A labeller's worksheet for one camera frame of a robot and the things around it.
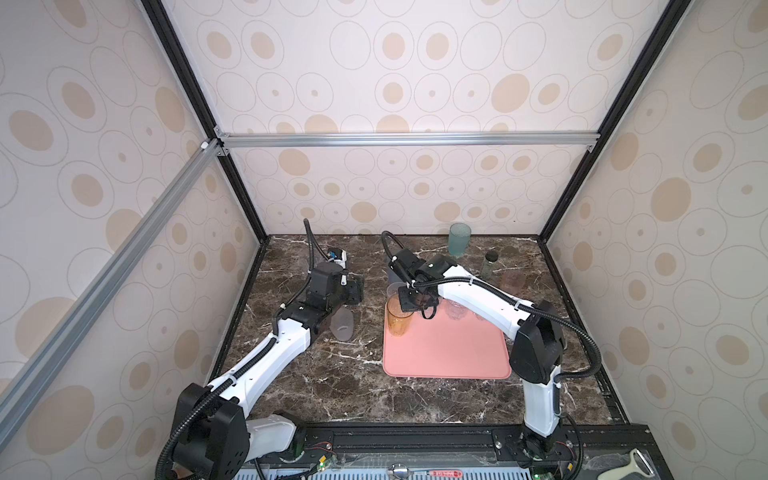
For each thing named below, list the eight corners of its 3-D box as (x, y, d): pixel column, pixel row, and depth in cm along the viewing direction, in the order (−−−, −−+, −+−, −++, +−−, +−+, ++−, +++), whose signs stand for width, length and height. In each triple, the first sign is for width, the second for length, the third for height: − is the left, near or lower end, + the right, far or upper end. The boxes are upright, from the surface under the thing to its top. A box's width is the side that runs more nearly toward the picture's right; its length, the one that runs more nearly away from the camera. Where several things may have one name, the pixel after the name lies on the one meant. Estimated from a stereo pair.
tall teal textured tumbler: (447, 256, 116) (451, 238, 108) (445, 241, 121) (448, 222, 114) (467, 256, 116) (473, 238, 108) (464, 241, 121) (469, 222, 114)
